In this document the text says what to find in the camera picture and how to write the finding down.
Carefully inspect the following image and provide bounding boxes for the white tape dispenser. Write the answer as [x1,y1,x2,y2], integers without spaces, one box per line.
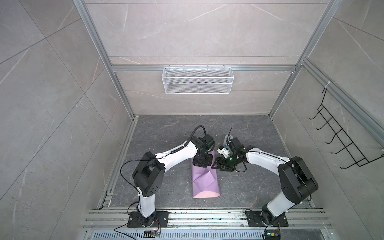
[223,134,233,146]

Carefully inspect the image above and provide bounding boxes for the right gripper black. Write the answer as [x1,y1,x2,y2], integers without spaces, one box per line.
[211,153,240,171]

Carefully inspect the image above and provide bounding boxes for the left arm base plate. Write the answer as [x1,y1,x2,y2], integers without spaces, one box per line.
[127,211,170,228]

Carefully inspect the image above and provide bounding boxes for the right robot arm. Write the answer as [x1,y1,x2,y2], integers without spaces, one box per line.
[213,138,319,226]

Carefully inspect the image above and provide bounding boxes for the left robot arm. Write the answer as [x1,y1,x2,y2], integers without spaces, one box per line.
[132,134,215,221]

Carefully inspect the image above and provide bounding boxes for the white wire mesh basket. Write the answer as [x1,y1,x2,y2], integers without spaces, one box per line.
[162,67,235,95]

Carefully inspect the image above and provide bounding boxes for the black wire hook rack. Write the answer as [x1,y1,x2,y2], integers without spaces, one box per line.
[308,88,384,170]

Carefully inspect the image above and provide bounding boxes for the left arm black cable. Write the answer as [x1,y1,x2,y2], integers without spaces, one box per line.
[184,125,207,148]

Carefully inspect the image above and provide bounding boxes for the aluminium rail base frame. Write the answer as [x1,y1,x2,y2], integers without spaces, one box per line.
[81,208,338,240]

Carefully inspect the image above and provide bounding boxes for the green connector board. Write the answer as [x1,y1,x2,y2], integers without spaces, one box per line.
[264,231,281,240]

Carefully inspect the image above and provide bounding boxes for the pink wrapping paper sheet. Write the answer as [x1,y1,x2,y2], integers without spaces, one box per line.
[191,151,221,199]

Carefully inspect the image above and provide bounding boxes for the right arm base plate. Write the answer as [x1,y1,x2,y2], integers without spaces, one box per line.
[245,210,289,227]

